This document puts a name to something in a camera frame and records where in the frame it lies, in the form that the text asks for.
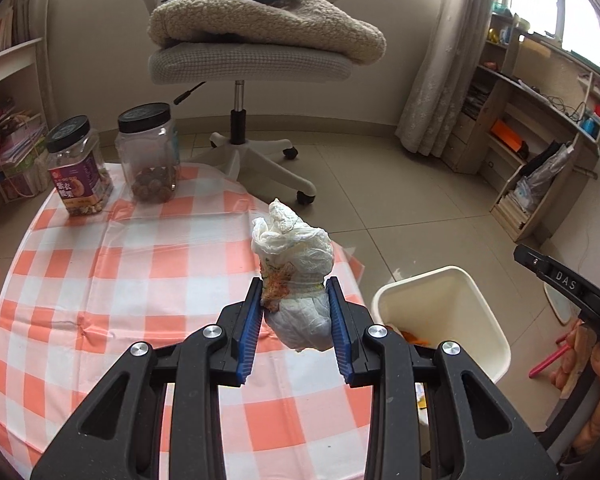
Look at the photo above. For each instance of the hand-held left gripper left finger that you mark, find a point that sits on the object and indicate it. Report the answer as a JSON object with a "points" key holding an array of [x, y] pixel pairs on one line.
{"points": [[247, 332]]}

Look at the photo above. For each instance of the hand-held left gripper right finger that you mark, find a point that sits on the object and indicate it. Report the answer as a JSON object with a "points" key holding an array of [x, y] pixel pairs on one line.
{"points": [[341, 335]]}

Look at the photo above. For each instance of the white paper wad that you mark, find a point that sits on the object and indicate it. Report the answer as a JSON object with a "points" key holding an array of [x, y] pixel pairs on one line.
{"points": [[300, 260]]}

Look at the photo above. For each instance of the white plastic trash bin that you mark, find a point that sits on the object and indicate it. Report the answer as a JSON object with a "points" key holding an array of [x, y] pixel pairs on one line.
{"points": [[455, 310]]}

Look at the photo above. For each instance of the white bathroom scale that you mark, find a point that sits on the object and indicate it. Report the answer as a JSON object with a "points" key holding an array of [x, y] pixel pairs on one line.
{"points": [[557, 305]]}

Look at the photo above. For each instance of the orange wrapper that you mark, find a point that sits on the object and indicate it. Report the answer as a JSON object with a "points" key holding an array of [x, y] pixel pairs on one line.
{"points": [[412, 335]]}

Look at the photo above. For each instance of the pink plastic chair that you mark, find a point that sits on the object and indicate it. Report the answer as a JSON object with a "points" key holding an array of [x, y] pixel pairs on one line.
{"points": [[550, 362]]}

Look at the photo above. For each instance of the stack of books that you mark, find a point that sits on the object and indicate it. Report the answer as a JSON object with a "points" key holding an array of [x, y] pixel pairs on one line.
{"points": [[512, 215]]}

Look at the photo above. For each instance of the grey plastic bag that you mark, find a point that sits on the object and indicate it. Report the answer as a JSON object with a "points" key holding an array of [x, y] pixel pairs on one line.
{"points": [[545, 175]]}

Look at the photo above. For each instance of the orange checkered tablecloth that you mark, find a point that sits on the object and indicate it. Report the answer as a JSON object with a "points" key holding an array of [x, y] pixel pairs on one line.
{"points": [[130, 285]]}

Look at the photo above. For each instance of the orange box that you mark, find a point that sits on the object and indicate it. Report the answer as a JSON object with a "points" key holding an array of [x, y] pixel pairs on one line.
{"points": [[505, 135]]}

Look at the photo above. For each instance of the blue cylinder container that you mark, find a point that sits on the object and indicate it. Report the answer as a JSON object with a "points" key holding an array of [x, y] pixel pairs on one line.
{"points": [[590, 125]]}

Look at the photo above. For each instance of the clear jar of brown nuts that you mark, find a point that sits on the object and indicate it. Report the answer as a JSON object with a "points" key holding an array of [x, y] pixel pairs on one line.
{"points": [[150, 160]]}

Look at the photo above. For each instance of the stack of dark magazines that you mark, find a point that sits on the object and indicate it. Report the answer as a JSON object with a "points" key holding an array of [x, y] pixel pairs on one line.
{"points": [[475, 102]]}

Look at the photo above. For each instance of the wooden desk with shelves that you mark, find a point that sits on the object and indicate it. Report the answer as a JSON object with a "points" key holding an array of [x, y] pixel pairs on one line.
{"points": [[545, 75]]}

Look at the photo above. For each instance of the purple label snack jar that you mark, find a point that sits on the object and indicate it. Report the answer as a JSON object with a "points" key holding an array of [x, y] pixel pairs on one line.
{"points": [[80, 175]]}

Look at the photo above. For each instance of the beige lace curtain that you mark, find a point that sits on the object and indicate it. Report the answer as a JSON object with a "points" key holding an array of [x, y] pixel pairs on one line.
{"points": [[445, 60]]}

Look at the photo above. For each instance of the grey office chair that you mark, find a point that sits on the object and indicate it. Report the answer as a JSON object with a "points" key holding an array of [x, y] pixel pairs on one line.
{"points": [[250, 60]]}

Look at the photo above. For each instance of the beige fleece blanket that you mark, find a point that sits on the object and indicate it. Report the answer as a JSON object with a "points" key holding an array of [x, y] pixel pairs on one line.
{"points": [[280, 20]]}

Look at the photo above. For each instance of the white bookshelf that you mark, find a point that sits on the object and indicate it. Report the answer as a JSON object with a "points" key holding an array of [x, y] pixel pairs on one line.
{"points": [[15, 55]]}

